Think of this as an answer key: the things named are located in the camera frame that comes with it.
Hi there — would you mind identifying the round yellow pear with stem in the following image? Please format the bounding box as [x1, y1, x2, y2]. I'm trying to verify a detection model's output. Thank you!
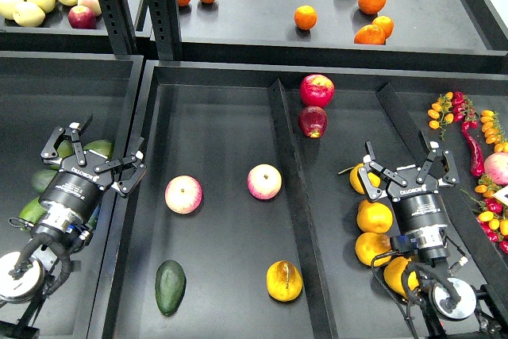
[337, 163, 381, 195]

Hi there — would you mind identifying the red apple on shelf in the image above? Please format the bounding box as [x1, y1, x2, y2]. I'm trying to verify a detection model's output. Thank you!
[68, 5, 97, 29]

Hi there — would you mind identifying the pale yellow apple front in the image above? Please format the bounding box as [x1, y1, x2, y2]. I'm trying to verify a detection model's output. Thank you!
[13, 2, 45, 27]

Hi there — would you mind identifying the white label card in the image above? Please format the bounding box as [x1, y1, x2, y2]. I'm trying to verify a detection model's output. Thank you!
[492, 186, 507, 206]

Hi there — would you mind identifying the front orange on shelf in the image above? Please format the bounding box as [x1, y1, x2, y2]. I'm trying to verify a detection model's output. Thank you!
[354, 24, 386, 45]

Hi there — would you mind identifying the black shelf post left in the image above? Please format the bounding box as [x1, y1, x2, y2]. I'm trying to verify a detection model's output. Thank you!
[98, 0, 137, 55]

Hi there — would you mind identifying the black upper left shelf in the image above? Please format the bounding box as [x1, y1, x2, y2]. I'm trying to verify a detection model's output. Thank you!
[1, 0, 147, 54]

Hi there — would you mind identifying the black tray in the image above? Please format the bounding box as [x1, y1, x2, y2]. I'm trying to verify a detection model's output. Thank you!
[97, 61, 507, 338]
[1, 52, 143, 338]

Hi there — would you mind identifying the green avocado top left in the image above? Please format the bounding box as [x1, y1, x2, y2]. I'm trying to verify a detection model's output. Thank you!
[56, 140, 74, 158]

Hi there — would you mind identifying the green avocado middle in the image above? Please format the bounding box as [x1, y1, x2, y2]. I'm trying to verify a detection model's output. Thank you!
[31, 169, 57, 194]

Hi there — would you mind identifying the dark green avocado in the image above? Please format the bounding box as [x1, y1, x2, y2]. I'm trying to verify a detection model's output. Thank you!
[155, 260, 187, 316]

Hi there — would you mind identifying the dark red apple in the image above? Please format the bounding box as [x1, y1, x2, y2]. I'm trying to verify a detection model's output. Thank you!
[298, 106, 328, 139]

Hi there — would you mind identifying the green avocado top right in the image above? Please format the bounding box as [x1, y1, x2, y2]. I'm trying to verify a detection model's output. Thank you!
[83, 139, 114, 160]

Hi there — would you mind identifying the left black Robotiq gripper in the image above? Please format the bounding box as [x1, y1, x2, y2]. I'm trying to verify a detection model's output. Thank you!
[38, 114, 148, 228]

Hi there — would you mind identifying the red chili pepper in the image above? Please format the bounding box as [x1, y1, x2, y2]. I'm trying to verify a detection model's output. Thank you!
[461, 121, 484, 177]

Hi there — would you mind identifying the orange cherry tomato bunch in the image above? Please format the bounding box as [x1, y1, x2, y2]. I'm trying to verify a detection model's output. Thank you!
[427, 92, 454, 140]

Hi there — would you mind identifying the pale pink apple on shelf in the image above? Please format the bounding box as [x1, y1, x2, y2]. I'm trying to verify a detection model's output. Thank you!
[78, 0, 102, 17]

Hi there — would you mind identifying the pale yellow apple far left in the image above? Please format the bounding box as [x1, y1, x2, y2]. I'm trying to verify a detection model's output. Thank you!
[0, 0, 24, 21]

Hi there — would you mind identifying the red cherry tomato bunch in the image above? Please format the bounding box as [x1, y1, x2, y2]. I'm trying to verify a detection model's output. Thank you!
[452, 91, 479, 130]

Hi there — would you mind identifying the black middle tray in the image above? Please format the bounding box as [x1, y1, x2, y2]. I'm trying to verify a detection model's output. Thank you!
[97, 61, 507, 338]

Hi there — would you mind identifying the green avocado bottom left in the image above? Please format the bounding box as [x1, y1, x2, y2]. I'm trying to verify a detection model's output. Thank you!
[19, 197, 46, 225]

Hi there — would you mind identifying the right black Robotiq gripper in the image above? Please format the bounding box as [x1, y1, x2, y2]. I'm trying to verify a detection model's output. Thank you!
[357, 130, 460, 245]

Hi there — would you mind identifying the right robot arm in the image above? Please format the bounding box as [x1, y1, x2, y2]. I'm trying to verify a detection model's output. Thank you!
[358, 136, 507, 338]

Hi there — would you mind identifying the pink apple left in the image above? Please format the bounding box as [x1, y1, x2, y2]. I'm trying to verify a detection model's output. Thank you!
[164, 175, 202, 214]

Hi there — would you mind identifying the pink apple at right edge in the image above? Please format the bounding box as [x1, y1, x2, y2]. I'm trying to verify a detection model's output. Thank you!
[484, 152, 508, 186]

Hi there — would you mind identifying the bright red apple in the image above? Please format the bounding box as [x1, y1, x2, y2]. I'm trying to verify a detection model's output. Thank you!
[299, 74, 335, 108]

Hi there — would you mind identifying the black tray divider left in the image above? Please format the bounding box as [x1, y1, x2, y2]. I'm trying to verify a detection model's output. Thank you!
[267, 79, 338, 338]

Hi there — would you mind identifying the black left tray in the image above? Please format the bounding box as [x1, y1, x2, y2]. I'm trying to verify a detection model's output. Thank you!
[1, 52, 143, 338]

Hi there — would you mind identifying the orange tomato bunch right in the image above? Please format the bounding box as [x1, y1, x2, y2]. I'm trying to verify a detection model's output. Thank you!
[480, 110, 508, 153]

